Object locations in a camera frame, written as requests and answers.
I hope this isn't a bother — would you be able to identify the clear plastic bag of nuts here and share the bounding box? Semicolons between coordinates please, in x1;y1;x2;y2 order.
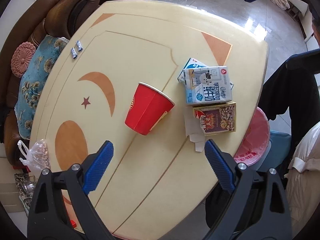
17;139;50;177

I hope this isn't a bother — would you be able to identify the beige trousers leg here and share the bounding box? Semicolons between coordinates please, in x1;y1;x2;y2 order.
286;123;319;236

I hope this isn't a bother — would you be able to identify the white cloth on floor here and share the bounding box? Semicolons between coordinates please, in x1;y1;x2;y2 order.
270;0;290;11

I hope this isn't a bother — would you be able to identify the red paper cup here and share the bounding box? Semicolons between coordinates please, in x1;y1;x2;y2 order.
125;82;175;135

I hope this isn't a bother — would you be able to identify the white blue milk carton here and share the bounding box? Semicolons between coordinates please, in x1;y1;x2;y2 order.
183;66;232;105

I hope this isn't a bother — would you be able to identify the patterned blue white cloth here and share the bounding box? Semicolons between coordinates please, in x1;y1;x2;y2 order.
14;173;36;216

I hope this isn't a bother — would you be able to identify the blue white box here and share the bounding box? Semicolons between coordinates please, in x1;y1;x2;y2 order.
177;58;234;91

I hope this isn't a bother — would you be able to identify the brown leather sofa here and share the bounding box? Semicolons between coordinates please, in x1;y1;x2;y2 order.
0;0;166;167

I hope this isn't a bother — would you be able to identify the playing card box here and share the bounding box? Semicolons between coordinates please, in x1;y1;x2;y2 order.
184;102;236;152

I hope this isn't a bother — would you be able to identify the blue trash bin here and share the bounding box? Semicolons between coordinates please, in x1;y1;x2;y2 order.
252;130;291;172

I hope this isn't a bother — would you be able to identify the blue floral cushion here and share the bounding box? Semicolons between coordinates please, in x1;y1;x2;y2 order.
14;35;69;140

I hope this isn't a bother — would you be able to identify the pink round pillow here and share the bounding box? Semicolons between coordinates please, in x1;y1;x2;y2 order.
10;42;36;78

